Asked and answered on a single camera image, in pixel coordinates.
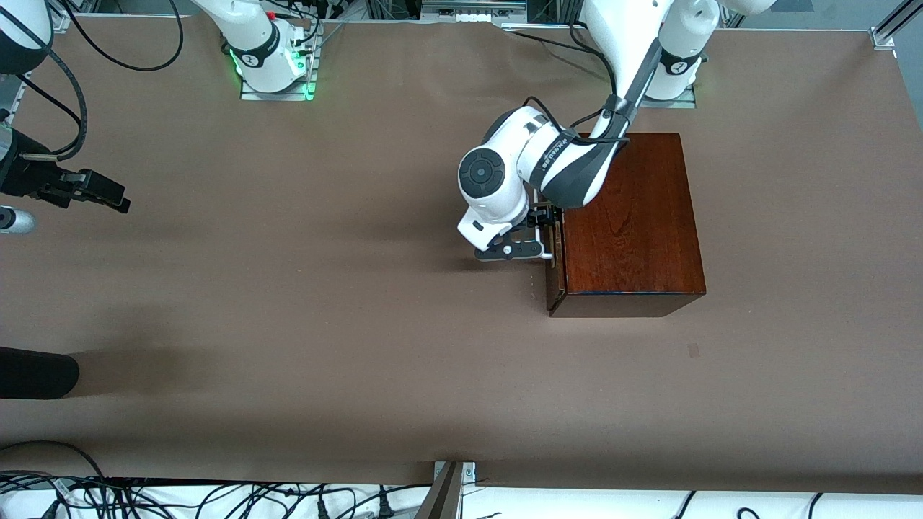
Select wooden drawer with white handle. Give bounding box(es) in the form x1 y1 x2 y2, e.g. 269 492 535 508
536 209 568 318

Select dark brown wooden cabinet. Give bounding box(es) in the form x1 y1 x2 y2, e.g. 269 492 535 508
549 132 707 319

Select black cylinder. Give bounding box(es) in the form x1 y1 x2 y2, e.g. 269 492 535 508
0 346 81 401

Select brown table cover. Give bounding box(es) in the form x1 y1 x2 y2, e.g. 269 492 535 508
0 14 923 495

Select aluminium side rail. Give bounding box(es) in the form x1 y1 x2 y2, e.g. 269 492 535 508
0 68 31 127

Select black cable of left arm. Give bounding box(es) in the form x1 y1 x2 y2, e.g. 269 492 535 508
523 22 634 146

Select thin black cable of right arm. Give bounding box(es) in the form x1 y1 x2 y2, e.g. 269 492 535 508
58 0 185 72

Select black base cable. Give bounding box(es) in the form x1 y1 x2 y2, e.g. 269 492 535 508
513 30 599 58

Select metal base plate of left arm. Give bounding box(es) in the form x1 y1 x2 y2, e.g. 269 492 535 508
642 85 698 110

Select metal base plate of right arm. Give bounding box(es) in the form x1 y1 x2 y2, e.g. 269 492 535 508
240 40 319 102

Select metal bracket with grey pole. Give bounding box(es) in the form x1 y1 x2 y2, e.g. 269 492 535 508
415 460 477 519

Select tangled black floor cables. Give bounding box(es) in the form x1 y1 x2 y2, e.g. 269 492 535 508
0 440 433 519

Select aluminium frame corner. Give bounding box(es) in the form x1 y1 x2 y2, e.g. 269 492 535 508
870 0 923 51

